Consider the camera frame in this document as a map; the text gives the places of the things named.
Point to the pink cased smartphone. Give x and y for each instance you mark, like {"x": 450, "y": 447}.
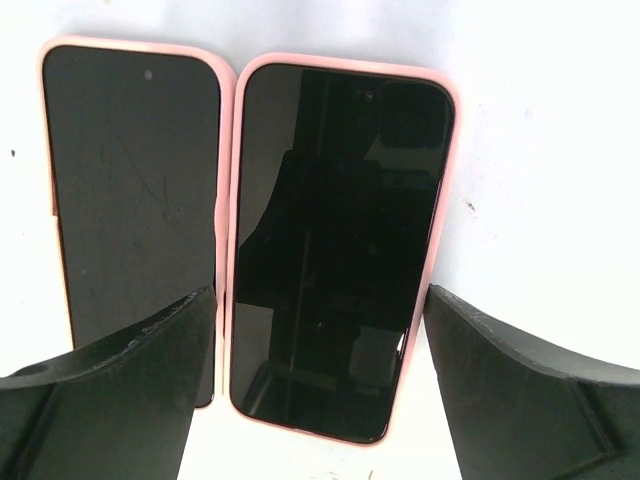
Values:
{"x": 139, "y": 148}
{"x": 339, "y": 180}

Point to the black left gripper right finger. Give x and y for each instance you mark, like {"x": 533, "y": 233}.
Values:
{"x": 520, "y": 407}

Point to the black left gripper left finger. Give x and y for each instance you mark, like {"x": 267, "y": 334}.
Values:
{"x": 118, "y": 408}

